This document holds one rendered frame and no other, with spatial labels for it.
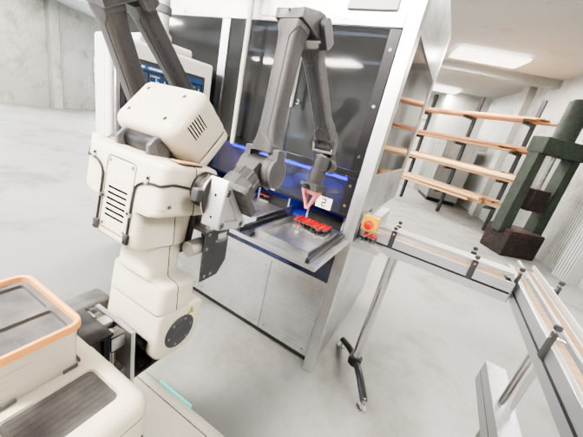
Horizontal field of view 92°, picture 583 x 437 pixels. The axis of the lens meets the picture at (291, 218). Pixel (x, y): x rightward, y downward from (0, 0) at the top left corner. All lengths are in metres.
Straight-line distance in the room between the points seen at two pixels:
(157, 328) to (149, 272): 0.16
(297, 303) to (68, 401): 1.20
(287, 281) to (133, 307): 0.94
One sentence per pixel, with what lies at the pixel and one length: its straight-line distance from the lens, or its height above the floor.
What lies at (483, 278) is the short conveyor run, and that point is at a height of 0.91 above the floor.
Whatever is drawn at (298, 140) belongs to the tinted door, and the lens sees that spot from 1.48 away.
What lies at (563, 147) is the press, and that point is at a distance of 5.99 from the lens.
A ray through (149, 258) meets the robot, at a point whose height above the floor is 0.97.
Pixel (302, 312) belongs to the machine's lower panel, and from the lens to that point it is 1.70.
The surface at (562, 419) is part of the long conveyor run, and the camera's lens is 1.01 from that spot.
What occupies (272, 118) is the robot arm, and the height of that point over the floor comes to 1.37.
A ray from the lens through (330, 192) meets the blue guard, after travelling 1.41.
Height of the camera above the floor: 1.37
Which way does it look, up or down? 19 degrees down
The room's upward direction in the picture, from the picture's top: 13 degrees clockwise
